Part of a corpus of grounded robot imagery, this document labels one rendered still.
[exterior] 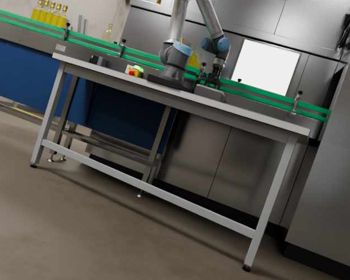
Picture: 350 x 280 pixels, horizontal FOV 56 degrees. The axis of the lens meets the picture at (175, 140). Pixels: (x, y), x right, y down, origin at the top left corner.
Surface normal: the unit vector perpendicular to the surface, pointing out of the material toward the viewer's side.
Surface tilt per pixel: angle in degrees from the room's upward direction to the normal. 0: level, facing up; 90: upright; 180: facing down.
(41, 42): 90
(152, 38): 90
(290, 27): 90
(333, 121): 90
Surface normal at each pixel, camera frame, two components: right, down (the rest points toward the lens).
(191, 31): -0.22, 0.00
